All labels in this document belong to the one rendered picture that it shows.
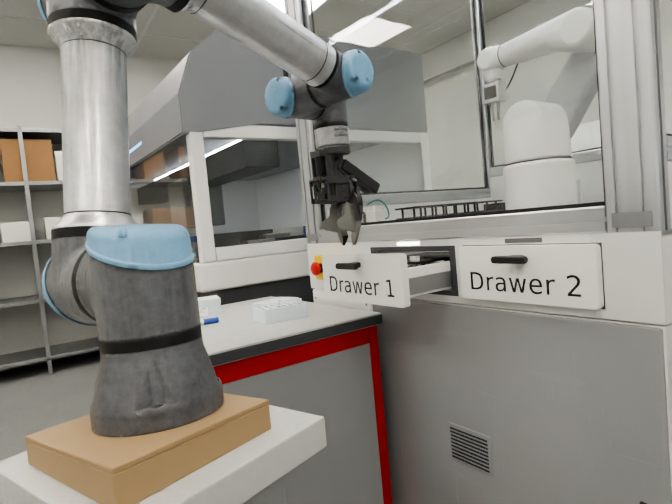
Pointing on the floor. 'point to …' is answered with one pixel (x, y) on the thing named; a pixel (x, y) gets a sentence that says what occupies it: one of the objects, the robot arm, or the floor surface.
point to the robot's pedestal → (274, 489)
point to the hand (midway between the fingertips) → (351, 238)
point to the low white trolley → (314, 391)
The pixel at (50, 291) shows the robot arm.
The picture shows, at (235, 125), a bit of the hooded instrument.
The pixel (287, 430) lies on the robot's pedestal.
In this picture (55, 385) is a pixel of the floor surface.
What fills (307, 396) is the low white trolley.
